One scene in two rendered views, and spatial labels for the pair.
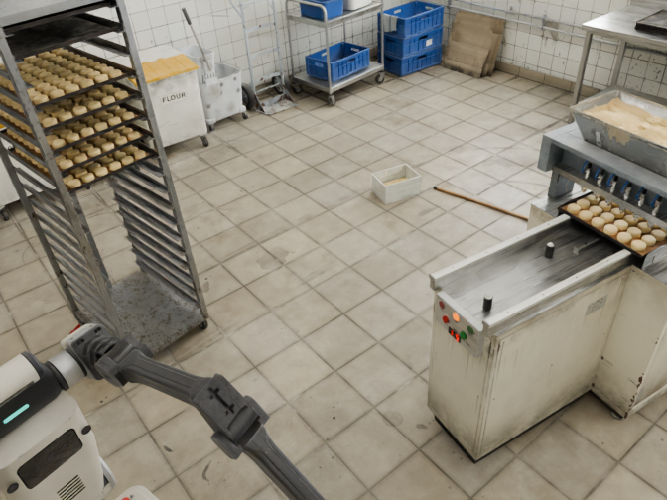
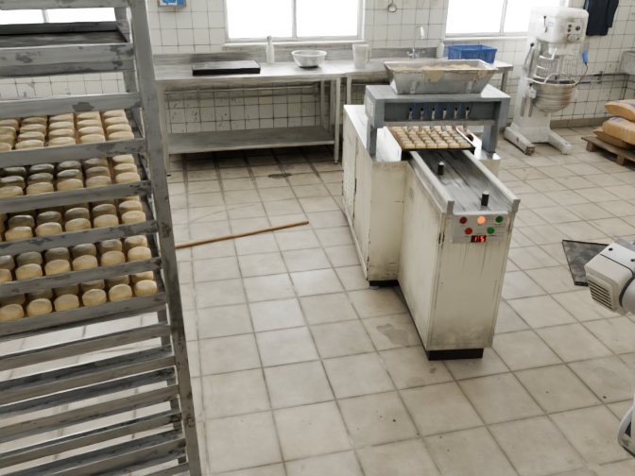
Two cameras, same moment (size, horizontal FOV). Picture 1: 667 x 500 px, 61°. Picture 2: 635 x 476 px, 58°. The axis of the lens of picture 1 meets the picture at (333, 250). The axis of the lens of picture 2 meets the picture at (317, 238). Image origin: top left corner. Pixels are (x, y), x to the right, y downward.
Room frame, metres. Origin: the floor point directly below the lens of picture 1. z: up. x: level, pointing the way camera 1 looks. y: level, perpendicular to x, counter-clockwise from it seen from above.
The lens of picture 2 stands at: (1.25, 1.93, 1.85)
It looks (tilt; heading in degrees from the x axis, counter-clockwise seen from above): 27 degrees down; 293
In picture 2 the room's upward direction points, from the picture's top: straight up
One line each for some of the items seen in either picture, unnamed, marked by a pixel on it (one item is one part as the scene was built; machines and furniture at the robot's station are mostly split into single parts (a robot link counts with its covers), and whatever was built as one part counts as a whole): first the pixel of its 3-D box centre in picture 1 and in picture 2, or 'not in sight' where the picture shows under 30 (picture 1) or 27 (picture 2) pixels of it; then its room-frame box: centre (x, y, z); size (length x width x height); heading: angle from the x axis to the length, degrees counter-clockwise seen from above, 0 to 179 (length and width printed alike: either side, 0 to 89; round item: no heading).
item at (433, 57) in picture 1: (409, 57); not in sight; (6.21, -1.00, 0.10); 0.60 x 0.40 x 0.20; 124
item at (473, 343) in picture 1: (459, 323); (478, 227); (1.47, -0.44, 0.77); 0.24 x 0.04 x 0.14; 27
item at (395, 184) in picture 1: (395, 184); not in sight; (3.60, -0.50, 0.08); 0.30 x 0.22 x 0.16; 112
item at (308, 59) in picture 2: not in sight; (309, 59); (3.49, -3.20, 0.94); 0.33 x 0.33 x 0.12
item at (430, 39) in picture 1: (410, 38); not in sight; (6.21, -1.00, 0.30); 0.60 x 0.40 x 0.20; 126
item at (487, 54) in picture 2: not in sight; (471, 54); (2.12, -4.16, 0.95); 0.40 x 0.30 x 0.14; 39
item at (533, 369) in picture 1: (519, 343); (447, 252); (1.63, -0.76, 0.45); 0.70 x 0.34 x 0.90; 117
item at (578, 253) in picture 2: not in sight; (600, 263); (0.79, -1.84, 0.02); 0.60 x 0.40 x 0.03; 99
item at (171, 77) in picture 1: (163, 103); not in sight; (4.72, 1.37, 0.38); 0.64 x 0.54 x 0.77; 33
